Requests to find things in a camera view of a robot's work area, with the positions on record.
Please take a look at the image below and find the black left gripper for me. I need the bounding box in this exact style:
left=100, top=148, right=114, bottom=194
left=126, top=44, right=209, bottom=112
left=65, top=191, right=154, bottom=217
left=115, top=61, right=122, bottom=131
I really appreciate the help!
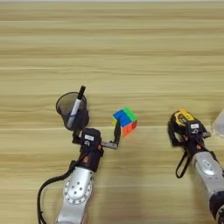
left=72, top=116, right=122, bottom=173

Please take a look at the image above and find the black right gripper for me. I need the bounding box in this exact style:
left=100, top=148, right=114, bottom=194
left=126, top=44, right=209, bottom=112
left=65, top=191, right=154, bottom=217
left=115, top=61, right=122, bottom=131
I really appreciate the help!
left=167, top=117, right=212, bottom=158

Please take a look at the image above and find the yellow black tape measure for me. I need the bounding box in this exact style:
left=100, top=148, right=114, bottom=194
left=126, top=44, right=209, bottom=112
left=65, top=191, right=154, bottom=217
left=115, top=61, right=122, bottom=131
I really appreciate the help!
left=170, top=108, right=196, bottom=179

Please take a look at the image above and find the colourful puzzle cube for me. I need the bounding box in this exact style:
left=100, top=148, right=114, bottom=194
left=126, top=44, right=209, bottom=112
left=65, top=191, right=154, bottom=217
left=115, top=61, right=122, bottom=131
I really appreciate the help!
left=111, top=107, right=138, bottom=137

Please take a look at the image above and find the clear bottle with red cap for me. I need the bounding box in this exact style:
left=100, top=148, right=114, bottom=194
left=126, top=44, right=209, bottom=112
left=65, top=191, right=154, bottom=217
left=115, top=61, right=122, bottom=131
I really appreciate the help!
left=211, top=108, right=224, bottom=140

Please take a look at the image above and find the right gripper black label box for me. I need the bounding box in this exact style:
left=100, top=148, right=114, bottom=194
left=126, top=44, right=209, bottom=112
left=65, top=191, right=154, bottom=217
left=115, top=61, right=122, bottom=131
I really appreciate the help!
left=185, top=120, right=204, bottom=137

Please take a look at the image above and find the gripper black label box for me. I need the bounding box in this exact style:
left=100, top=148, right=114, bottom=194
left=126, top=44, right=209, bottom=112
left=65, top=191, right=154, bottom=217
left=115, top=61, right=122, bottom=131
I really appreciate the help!
left=185, top=120, right=204, bottom=137
left=80, top=127, right=102, bottom=149

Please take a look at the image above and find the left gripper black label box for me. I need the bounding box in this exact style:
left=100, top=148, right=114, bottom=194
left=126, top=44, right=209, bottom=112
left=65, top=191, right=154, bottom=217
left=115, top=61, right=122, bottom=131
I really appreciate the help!
left=80, top=127, right=102, bottom=149

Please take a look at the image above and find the white marker with black cap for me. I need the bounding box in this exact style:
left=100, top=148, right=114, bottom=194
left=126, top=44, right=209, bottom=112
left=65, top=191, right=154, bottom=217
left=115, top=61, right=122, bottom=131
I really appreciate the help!
left=66, top=85, right=87, bottom=129

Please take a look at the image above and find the black mesh pen cup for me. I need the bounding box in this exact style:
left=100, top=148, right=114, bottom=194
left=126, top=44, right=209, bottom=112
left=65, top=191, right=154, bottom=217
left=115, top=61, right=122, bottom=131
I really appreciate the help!
left=55, top=91, right=90, bottom=133

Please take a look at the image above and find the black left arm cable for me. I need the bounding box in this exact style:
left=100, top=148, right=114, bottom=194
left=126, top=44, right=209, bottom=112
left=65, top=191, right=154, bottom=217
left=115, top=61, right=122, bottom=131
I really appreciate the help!
left=36, top=154, right=86, bottom=224

